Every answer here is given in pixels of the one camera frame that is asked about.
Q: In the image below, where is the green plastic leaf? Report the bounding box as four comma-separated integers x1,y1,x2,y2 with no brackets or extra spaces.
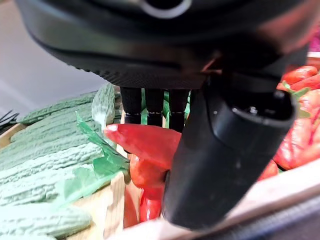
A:
56,111,131,204

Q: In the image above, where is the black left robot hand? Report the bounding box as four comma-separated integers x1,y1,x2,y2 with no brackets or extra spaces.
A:
14,0,320,230

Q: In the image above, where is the red chili pepper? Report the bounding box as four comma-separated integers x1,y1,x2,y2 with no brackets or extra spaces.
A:
103,123,182,171
281,65,319,86
128,154,169,190
138,186,164,224
257,159,280,182
272,88,320,171
289,74,320,93

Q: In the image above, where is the wooden crate divider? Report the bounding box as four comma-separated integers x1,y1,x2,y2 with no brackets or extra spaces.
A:
66,171,126,240

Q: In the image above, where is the purple vegetable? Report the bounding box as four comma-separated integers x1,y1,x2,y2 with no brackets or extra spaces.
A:
308,29,320,52

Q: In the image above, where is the dark leafy bundle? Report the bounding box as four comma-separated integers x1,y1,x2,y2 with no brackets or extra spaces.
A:
0,110,20,132

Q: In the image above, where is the grey shelf edge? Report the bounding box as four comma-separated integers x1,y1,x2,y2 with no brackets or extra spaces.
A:
192,196,320,240

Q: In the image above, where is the green bitter gourd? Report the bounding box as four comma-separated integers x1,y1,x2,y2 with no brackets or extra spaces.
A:
0,203,93,238
0,124,105,172
0,143,107,186
90,83,116,132
19,91,98,125
9,104,106,144
0,166,83,207

